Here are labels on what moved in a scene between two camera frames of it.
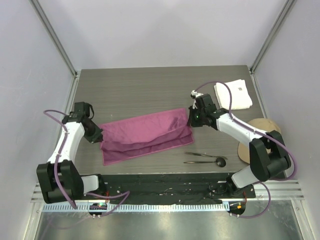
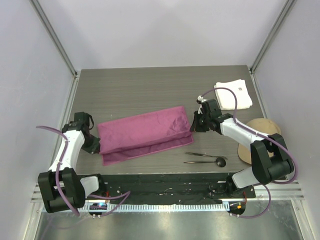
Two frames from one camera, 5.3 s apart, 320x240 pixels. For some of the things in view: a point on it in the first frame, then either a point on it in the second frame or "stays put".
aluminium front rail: [285, 190] stays put
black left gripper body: [93, 133] → [91, 144]
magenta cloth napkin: [130, 138] stays put
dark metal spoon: [220, 161] stays put
